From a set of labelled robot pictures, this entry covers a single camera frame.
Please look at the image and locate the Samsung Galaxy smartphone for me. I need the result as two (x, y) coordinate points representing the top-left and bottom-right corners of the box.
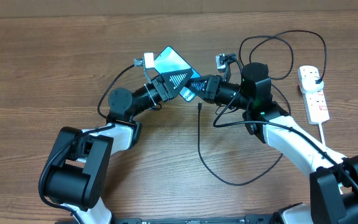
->
(154, 46), (201, 86)

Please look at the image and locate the black USB charging cable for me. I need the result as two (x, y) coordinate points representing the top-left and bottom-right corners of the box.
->
(197, 30), (328, 187)

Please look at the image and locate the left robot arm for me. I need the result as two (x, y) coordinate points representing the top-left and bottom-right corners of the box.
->
(38, 68), (197, 223)

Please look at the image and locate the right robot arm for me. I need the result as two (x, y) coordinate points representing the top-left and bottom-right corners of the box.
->
(186, 62), (358, 223)

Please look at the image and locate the white charger plug adapter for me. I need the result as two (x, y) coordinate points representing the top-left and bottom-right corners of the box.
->
(300, 77), (324, 94)

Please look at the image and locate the white power strip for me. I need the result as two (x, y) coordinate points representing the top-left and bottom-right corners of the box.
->
(297, 65), (331, 126)

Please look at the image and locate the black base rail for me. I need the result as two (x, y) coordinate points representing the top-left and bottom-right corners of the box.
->
(114, 214), (273, 224)

